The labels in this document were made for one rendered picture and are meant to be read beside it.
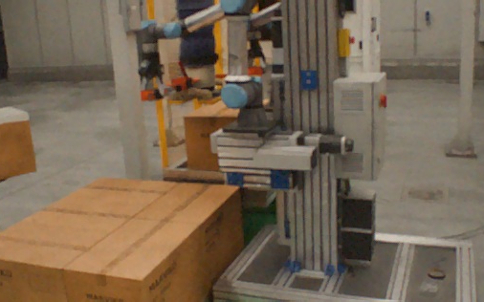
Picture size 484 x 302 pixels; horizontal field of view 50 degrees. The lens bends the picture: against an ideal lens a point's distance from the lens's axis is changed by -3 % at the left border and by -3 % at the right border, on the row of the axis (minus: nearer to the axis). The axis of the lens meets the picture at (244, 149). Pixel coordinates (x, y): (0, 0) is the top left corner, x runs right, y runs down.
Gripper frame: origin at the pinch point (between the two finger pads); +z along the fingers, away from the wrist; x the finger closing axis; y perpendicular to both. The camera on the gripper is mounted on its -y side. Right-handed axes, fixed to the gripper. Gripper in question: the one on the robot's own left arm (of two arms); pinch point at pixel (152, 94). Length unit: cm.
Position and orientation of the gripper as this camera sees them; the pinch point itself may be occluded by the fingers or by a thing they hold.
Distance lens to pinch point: 261.7
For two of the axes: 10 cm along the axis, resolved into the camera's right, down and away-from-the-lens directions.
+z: 0.5, 9.7, 2.6
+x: -9.4, -0.4, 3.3
